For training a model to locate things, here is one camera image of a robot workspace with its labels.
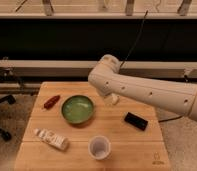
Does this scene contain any black hanging cable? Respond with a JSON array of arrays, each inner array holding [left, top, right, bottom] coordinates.
[[119, 9, 149, 69]]

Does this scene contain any white tube bottle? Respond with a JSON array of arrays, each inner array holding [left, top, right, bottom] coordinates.
[[34, 128, 69, 151]]

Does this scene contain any black office chair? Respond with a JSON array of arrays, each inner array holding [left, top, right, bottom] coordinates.
[[0, 64, 17, 142]]

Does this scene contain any black rectangular block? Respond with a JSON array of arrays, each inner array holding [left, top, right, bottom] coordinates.
[[124, 112, 148, 131]]

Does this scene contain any white sponge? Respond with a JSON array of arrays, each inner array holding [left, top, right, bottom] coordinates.
[[104, 93, 119, 105]]

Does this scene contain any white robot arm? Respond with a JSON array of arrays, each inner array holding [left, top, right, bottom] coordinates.
[[88, 55, 197, 121]]

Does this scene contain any green bowl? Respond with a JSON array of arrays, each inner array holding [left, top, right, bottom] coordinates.
[[61, 95, 94, 124]]

